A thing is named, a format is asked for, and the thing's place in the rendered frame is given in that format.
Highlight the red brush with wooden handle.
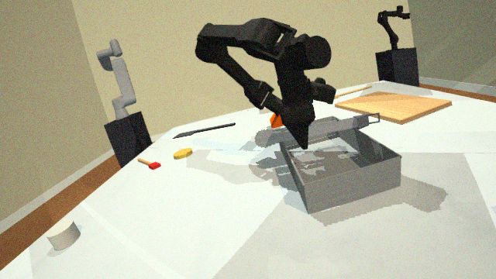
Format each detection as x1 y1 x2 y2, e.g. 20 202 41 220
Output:
137 158 161 170

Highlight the beige cylinder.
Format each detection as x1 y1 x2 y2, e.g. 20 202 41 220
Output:
46 219 81 250

